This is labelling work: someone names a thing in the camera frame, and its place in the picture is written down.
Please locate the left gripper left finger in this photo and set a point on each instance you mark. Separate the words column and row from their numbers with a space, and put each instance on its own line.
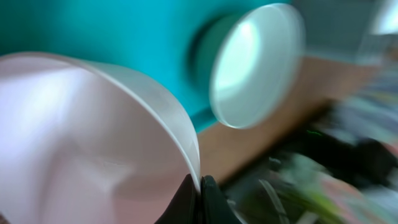
column 182, row 209

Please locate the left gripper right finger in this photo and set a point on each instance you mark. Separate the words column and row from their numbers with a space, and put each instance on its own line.
column 214, row 207

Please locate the small pink plate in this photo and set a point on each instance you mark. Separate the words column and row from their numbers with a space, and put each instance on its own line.
column 88, row 142

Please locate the teal serving tray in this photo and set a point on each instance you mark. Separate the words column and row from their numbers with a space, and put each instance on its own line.
column 151, row 37

